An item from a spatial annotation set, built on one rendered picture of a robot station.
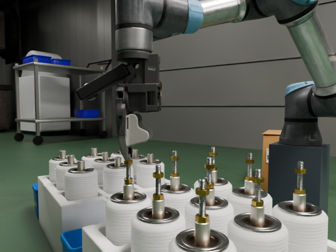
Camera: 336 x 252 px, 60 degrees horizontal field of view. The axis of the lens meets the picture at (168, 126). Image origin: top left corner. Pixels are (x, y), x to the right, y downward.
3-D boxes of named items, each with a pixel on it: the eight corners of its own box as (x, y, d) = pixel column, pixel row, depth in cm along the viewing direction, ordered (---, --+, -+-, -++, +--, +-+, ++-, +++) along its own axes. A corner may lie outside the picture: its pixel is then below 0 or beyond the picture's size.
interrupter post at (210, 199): (201, 205, 57) (201, 189, 57) (204, 202, 59) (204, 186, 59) (213, 207, 56) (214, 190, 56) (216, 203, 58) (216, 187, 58)
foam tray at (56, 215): (132, 204, 132) (131, 165, 131) (181, 236, 99) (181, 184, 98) (38, 222, 111) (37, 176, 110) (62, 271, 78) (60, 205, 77)
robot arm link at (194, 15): (178, 9, 72) (138, 0, 67) (207, -6, 63) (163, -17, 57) (178, 41, 73) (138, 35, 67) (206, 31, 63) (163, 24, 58)
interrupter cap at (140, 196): (137, 192, 66) (137, 189, 66) (153, 201, 60) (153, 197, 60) (105, 197, 62) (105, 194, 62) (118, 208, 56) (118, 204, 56)
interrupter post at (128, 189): (131, 196, 63) (131, 181, 62) (136, 199, 61) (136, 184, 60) (121, 198, 61) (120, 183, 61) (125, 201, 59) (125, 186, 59)
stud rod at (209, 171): (212, 195, 57) (212, 157, 57) (207, 196, 57) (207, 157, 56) (210, 194, 58) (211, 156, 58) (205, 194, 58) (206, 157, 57)
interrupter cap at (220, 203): (185, 208, 55) (185, 205, 55) (194, 197, 62) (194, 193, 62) (225, 213, 53) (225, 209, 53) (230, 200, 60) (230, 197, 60)
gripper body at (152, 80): (157, 114, 55) (156, 50, 55) (112, 114, 56) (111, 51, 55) (161, 113, 63) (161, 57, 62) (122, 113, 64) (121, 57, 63)
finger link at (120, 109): (123, 135, 54) (124, 89, 55) (115, 135, 55) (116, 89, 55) (129, 136, 59) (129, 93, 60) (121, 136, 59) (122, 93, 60)
